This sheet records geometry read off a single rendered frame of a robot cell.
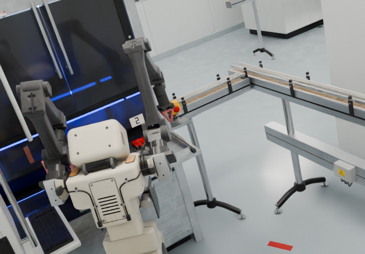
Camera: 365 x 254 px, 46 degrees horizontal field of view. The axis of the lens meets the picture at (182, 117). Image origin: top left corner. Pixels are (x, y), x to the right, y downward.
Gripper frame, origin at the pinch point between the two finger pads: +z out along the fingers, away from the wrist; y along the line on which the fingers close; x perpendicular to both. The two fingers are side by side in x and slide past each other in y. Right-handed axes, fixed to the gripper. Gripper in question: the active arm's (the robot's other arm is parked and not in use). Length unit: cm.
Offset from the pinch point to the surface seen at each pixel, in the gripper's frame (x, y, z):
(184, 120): -22.5, 41.1, 16.4
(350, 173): -78, -31, 64
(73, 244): 69, -13, 29
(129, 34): -5, 30, -46
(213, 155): -75, 142, 93
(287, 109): -86, 22, 35
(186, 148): -2.9, 0.5, 18.0
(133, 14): -11, 28, -56
